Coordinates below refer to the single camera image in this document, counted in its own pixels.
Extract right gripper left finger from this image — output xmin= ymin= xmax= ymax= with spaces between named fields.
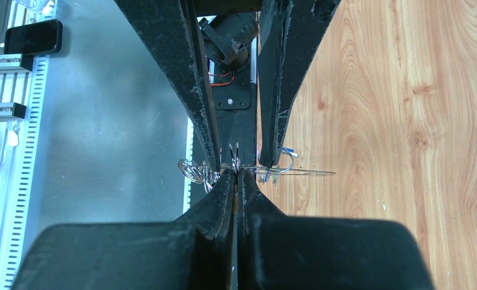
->
xmin=12 ymin=169 xmax=237 ymax=289

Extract slotted cable duct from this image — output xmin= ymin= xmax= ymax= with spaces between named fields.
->
xmin=0 ymin=54 xmax=50 ymax=289

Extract black smartphone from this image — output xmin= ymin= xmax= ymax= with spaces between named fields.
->
xmin=4 ymin=19 xmax=63 ymax=56

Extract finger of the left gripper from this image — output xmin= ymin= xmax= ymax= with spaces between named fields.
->
xmin=116 ymin=1 xmax=221 ymax=172
xmin=257 ymin=0 xmax=340 ymax=167

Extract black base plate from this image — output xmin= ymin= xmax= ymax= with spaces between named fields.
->
xmin=182 ymin=77 xmax=257 ymax=207

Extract metal keyring plate with rings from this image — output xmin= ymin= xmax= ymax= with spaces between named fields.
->
xmin=177 ymin=146 xmax=336 ymax=193

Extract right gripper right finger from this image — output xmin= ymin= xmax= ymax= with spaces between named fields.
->
xmin=237 ymin=170 xmax=434 ymax=289

